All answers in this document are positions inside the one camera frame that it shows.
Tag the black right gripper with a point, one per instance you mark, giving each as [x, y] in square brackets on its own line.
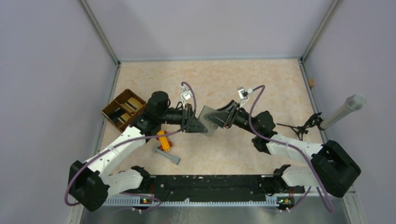
[225, 116]

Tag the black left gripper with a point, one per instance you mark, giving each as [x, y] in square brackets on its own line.
[187, 113]

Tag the grey card holder wallet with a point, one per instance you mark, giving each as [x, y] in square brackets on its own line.
[208, 119]

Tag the brown woven divided basket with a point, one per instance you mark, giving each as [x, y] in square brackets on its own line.
[116, 104]

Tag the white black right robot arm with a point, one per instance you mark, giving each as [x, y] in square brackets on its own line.
[329, 166]

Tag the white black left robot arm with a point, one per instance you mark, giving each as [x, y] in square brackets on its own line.
[91, 182]

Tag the gold card in basket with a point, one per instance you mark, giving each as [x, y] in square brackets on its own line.
[132, 105]

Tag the black shiny credit card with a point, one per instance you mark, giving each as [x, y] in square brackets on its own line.
[120, 116]

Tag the grey plastic toy bolt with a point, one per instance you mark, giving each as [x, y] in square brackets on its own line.
[174, 159]

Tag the small wooden block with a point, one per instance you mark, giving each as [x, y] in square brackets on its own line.
[310, 82]

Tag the silver metal tube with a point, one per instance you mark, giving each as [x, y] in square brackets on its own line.
[352, 104]

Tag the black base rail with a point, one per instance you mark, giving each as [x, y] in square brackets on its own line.
[214, 188]

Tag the black clamp bracket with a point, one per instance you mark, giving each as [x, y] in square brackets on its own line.
[300, 131]

